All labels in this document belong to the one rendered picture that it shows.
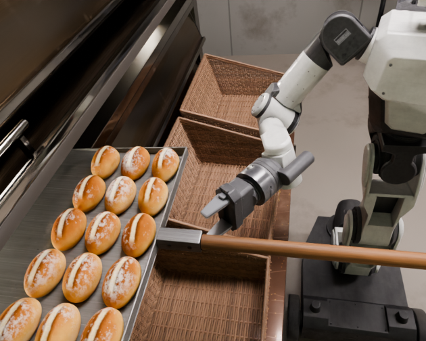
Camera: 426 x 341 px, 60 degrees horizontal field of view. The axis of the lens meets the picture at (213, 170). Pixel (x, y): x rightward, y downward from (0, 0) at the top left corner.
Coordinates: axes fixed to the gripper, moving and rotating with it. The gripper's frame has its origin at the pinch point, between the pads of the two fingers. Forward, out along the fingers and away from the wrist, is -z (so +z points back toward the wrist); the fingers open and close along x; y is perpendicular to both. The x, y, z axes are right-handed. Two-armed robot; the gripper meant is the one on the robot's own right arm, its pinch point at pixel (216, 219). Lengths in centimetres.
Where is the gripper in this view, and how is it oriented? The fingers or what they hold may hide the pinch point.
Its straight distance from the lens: 78.3
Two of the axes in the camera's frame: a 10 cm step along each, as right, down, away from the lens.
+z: 7.0, -5.4, 4.7
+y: -7.1, -4.4, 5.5
